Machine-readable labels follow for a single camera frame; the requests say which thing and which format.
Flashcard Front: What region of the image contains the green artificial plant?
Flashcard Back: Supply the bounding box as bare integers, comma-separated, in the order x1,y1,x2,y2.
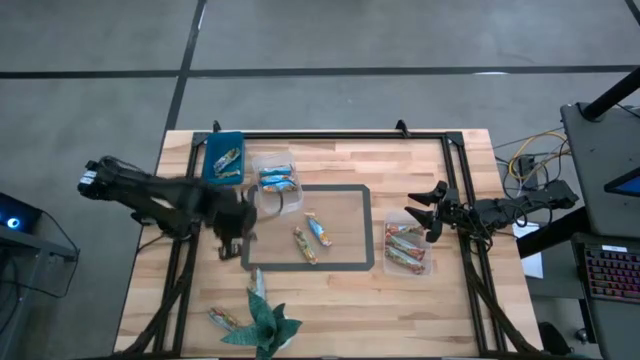
219,288,304,360

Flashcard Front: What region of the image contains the computer case with blue light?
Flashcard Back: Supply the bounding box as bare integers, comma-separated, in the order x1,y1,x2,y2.
0,192,44,235

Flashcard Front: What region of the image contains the rainbow backlit keyboard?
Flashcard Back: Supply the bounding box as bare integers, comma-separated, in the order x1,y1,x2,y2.
583,244,640,305

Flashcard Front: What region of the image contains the blue plastic bin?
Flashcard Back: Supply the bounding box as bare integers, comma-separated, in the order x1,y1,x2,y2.
202,130,246,186

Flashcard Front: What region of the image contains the black-framed blue screen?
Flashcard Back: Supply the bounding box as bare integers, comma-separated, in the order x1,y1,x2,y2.
603,167,640,199

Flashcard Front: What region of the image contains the yellow cable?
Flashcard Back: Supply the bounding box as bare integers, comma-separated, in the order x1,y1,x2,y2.
507,130,571,184

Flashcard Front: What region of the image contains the black diagonal frame brace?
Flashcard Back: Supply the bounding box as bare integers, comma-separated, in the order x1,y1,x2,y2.
462,259,544,357
117,239,201,357

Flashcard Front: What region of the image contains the shallow clear plastic container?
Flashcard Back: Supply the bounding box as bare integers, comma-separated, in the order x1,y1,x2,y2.
382,209,434,277

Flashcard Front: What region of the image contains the clear mat with grey border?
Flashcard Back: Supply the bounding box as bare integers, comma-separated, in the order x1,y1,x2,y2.
240,184,376,273

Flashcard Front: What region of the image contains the thick black pole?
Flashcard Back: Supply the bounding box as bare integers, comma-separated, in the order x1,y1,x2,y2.
581,66,640,123

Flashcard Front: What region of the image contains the black cart crossbar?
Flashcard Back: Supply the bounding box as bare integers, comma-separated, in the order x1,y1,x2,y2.
517,207,591,259

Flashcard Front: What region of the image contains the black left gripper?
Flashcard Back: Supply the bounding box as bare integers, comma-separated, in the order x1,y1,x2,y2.
207,192,259,261

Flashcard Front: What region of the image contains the tall clear plastic container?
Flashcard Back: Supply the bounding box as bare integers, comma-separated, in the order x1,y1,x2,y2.
251,152,305,217

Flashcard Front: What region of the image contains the white green wrapper granola bar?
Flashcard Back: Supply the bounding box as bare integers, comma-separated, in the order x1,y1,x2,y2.
248,265,268,301

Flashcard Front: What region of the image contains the grey metal cart shelf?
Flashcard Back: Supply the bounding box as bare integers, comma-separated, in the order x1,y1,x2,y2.
559,102,640,239

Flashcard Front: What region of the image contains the green red wrapper granola bar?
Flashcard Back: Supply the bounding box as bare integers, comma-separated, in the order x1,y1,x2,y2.
207,306,245,333

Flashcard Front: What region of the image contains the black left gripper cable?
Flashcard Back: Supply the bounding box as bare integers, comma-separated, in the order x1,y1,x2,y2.
267,187,286,217

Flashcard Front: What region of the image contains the black cart foot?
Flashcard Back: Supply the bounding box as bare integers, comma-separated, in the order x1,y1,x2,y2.
539,322,571,357

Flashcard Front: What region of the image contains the grey side stand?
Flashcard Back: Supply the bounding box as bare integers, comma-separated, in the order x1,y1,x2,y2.
0,224,81,360

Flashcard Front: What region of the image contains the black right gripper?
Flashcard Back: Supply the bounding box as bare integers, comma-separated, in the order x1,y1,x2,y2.
403,180,474,245

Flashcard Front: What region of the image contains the white paper sheet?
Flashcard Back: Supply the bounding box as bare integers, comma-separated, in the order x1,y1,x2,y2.
512,219,545,280

